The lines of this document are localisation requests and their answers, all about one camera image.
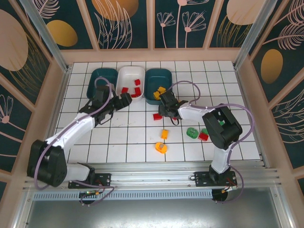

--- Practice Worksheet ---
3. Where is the round yellow lego piece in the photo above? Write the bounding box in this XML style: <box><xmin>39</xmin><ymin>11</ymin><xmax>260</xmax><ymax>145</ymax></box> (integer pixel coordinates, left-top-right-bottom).
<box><xmin>154</xmin><ymin>142</ymin><xmax>168</xmax><ymax>154</ymax></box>

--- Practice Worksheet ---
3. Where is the round green lego face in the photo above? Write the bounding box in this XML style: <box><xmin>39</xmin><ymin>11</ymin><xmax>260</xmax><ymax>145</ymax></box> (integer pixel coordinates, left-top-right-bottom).
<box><xmin>186</xmin><ymin>127</ymin><xmax>199</xmax><ymax>139</ymax></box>

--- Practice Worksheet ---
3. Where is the white plastic container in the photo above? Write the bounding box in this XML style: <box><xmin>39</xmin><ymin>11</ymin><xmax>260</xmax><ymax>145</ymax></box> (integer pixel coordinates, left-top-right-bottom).
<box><xmin>115</xmin><ymin>66</ymin><xmax>145</xmax><ymax>102</ymax></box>

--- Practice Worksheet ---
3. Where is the teal plastic container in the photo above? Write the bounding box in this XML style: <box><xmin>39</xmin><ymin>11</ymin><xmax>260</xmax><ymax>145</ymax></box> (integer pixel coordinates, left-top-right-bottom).
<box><xmin>86</xmin><ymin>68</ymin><xmax>119</xmax><ymax>100</ymax></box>
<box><xmin>143</xmin><ymin>68</ymin><xmax>173</xmax><ymax>105</ymax></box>

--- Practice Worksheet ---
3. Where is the grey metal sheet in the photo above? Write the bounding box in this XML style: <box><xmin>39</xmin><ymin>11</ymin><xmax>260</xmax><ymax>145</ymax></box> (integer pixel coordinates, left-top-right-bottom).
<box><xmin>14</xmin><ymin>186</ymin><xmax>293</xmax><ymax>228</ymax></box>

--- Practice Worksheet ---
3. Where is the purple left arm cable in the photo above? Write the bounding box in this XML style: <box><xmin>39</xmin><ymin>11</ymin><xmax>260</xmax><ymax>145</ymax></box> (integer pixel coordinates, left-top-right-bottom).
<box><xmin>34</xmin><ymin>76</ymin><xmax>117</xmax><ymax>207</ymax></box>

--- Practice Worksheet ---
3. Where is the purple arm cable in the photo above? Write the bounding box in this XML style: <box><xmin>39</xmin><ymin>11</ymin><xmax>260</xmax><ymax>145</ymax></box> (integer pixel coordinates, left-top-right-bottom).
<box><xmin>170</xmin><ymin>80</ymin><xmax>256</xmax><ymax>205</ymax></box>
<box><xmin>34</xmin><ymin>76</ymin><xmax>117</xmax><ymax>207</ymax></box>

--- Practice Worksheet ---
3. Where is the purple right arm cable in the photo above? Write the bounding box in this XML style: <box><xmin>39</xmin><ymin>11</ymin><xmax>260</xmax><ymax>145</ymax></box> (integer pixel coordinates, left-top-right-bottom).
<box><xmin>170</xmin><ymin>80</ymin><xmax>256</xmax><ymax>205</ymax></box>

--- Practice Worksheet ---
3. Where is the aluminium rail frame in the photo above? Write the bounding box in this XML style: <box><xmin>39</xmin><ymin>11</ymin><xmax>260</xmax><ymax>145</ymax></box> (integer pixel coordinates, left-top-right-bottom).
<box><xmin>22</xmin><ymin>162</ymin><xmax>280</xmax><ymax>190</ymax></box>

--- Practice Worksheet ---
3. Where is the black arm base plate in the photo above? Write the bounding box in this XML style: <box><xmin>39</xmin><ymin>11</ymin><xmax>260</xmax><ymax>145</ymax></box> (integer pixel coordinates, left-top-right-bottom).
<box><xmin>68</xmin><ymin>172</ymin><xmax>112</xmax><ymax>190</ymax></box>
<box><xmin>194</xmin><ymin>171</ymin><xmax>238</xmax><ymax>188</ymax></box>

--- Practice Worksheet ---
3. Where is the slotted grey cable duct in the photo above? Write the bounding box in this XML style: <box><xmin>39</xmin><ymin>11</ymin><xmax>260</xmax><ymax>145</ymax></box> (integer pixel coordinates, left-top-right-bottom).
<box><xmin>33</xmin><ymin>189</ymin><xmax>214</xmax><ymax>200</ymax></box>

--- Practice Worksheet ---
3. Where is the aluminium corner post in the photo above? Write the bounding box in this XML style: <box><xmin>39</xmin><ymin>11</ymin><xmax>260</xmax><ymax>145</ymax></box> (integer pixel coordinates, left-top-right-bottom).
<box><xmin>19</xmin><ymin>0</ymin><xmax>72</xmax><ymax>73</ymax></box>
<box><xmin>233</xmin><ymin>0</ymin><xmax>279</xmax><ymax>70</ymax></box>

